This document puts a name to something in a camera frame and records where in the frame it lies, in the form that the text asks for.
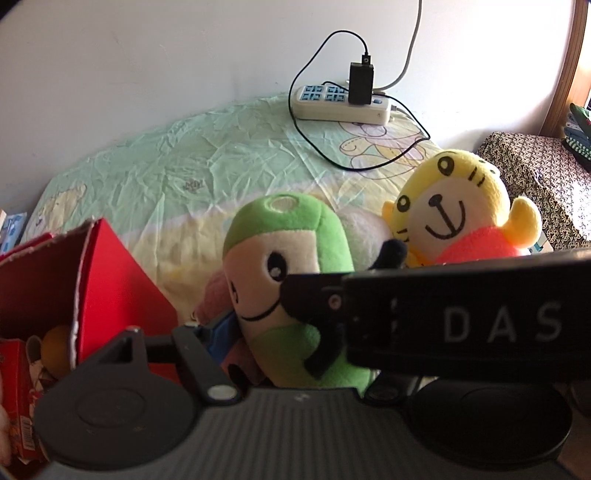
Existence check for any pink teddy bear plush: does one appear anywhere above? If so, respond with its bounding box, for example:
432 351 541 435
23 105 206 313
192 270 273 390

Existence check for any yellow tiger plush toy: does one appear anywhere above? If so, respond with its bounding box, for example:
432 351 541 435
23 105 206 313
382 149 542 268

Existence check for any green bean plush toy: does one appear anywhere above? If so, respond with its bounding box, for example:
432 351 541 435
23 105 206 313
222 192 372 393

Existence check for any white rabbit plush blue bow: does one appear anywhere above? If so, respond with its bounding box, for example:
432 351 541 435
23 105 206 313
338 207 392 270

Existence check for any red cardboard box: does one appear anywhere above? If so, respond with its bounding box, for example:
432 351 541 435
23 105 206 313
0 217 181 476

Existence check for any floral brown cloth cover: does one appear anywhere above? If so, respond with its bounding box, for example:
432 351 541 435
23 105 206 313
477 132 590 250

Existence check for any cartoon print bed sheet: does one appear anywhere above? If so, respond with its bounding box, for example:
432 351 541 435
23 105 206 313
23 96 437 318

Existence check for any white power strip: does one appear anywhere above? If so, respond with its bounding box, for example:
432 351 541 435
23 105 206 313
290 84 392 126

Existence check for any black charger adapter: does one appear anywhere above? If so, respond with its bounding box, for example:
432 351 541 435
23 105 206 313
349 62 374 105

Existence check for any yellow book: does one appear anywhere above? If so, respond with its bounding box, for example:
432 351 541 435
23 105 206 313
0 209 8 230

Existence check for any grey power strip cord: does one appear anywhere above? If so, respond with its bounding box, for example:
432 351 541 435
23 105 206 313
372 0 423 92

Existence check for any black charger cable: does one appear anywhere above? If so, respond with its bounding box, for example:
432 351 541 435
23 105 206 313
288 30 432 173

